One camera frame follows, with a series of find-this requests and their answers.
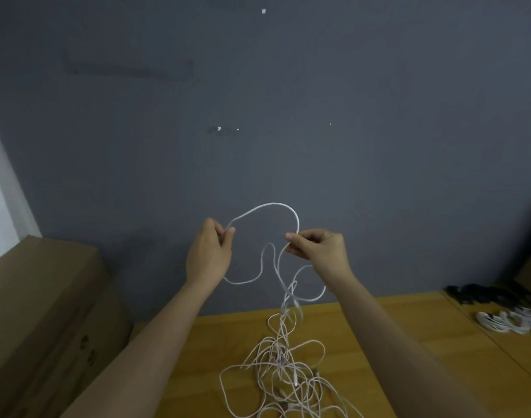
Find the plain brown cardboard box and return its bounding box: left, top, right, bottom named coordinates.
left=0, top=236, right=134, bottom=418

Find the person's left hand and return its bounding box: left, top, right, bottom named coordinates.
left=184, top=217, right=238, bottom=293

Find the person's left forearm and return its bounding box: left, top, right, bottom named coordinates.
left=60, top=278, right=216, bottom=418

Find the tangle of white cables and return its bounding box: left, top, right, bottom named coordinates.
left=217, top=291, right=364, bottom=418

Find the person's right hand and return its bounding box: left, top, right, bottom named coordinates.
left=284, top=227, right=357, bottom=291

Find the person's right forearm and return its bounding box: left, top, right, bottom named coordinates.
left=331, top=272, right=497, bottom=418

